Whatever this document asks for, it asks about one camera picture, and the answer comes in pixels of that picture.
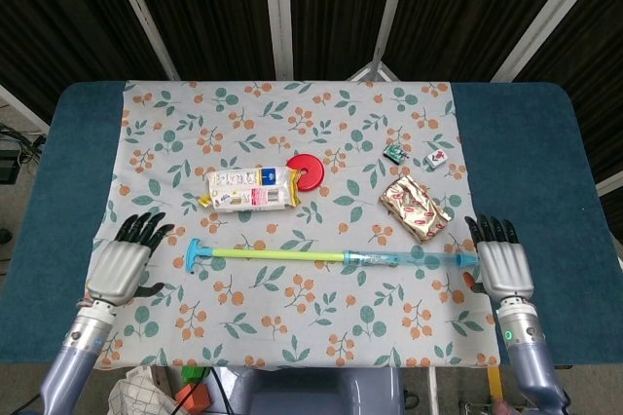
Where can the green small block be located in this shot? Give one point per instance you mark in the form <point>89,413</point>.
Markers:
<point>394,153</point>

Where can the white cracker package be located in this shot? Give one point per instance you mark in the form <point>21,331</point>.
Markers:
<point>243,191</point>

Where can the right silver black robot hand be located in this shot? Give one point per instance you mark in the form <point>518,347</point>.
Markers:
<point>503,266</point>

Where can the transparent tube with blue nozzle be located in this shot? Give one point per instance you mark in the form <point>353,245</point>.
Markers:
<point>389,259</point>

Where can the gold foil snack package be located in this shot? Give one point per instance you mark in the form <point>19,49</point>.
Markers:
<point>414,208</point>

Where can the green toy block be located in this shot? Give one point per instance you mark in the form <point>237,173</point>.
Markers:
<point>192,374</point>

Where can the grey-blue robot torso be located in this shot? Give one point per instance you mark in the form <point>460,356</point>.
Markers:
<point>316,395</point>

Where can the red round plastic disc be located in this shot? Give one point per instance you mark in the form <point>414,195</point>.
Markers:
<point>314,164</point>

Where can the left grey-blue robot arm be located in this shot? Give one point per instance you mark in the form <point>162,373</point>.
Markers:
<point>73,356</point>

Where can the white mesh patterned bag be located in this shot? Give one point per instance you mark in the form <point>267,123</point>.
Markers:
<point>138,393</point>

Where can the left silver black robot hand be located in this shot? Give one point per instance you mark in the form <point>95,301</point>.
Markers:
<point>117,269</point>

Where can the floral printed tablecloth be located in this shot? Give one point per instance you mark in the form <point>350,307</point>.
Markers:
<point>311,118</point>

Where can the white mahjong tile block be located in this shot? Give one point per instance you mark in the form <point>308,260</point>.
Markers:
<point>436,158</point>

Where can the black electronics box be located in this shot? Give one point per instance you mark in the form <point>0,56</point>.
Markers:
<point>9,166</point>

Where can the orange toy block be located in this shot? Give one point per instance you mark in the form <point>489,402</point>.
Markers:
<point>192,398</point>

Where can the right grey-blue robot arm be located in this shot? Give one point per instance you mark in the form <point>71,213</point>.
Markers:
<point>528,351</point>

